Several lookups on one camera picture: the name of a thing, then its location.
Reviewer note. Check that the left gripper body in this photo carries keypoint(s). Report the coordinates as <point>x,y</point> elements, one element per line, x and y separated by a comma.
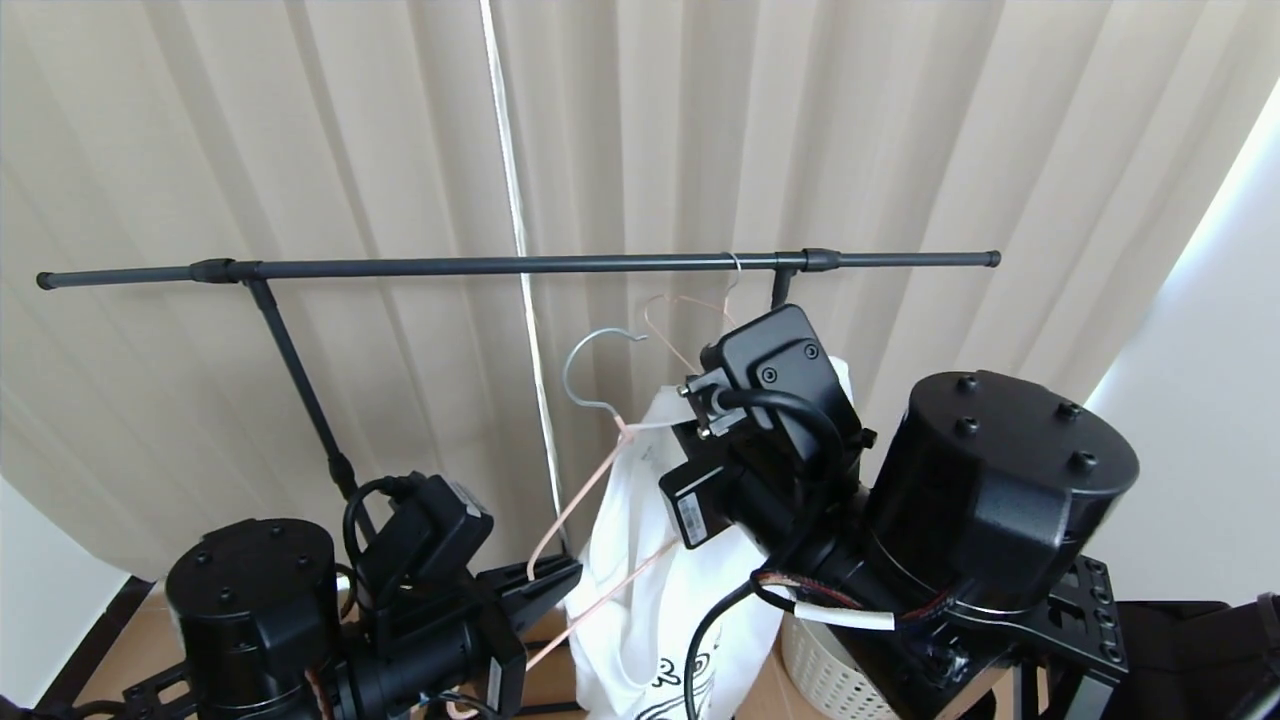
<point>430,665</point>

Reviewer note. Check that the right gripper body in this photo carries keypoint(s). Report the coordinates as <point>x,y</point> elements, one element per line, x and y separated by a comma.
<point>760,500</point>

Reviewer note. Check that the white printed shirt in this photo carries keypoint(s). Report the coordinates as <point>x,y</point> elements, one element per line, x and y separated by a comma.
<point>630,560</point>

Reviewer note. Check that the pink clothes hanger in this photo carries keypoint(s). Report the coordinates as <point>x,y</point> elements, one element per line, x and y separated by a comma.
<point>738,272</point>
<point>567,375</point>

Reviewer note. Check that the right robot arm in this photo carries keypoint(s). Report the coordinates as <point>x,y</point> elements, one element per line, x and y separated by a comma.
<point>1000,480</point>

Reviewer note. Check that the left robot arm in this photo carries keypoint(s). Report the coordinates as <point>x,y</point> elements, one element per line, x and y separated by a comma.
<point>250,600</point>

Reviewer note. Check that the white laundry basket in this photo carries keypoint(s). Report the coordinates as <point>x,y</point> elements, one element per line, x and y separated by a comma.
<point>830,670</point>

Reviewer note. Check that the black clothes rack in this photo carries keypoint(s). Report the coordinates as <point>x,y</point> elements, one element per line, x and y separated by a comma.
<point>450,266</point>

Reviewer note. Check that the beige curtain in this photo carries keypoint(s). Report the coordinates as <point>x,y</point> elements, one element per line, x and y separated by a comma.
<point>300,150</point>

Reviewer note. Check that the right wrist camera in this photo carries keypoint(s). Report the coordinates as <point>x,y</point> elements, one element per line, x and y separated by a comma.
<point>780,370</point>

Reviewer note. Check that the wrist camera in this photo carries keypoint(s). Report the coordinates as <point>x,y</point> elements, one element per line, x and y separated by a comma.
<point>780,370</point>
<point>440,520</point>

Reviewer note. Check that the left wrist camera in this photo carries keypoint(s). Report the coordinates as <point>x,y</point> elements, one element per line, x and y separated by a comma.
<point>440,520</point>

